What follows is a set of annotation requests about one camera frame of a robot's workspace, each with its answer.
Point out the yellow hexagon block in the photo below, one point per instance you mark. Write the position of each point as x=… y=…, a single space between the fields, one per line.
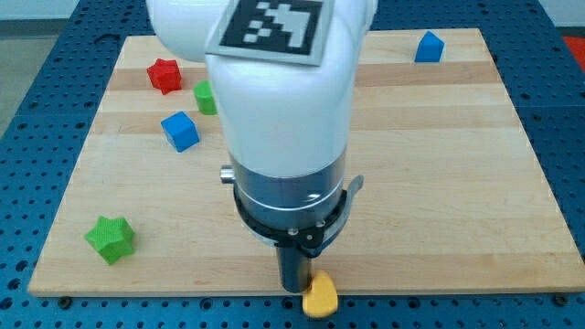
x=321 y=299

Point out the blue cube block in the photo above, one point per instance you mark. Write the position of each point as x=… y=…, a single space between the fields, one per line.
x=180 y=131

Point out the green star block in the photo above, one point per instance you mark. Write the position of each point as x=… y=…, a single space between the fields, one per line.
x=111 y=238

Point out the green cylinder block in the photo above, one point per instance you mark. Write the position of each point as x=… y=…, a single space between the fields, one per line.
x=204 y=98

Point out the red star block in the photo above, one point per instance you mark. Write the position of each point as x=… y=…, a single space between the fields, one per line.
x=165 y=75

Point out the wooden board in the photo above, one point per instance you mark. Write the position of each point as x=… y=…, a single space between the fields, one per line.
x=454 y=199

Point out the blue pentagon block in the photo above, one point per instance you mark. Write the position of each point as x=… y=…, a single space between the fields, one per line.
x=430 y=49

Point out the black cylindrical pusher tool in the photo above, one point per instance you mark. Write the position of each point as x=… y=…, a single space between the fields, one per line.
x=295 y=269

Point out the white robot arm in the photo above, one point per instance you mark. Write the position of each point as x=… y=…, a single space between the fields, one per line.
x=282 y=76

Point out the black white fiducial marker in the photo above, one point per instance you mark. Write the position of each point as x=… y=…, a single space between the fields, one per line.
x=284 y=31

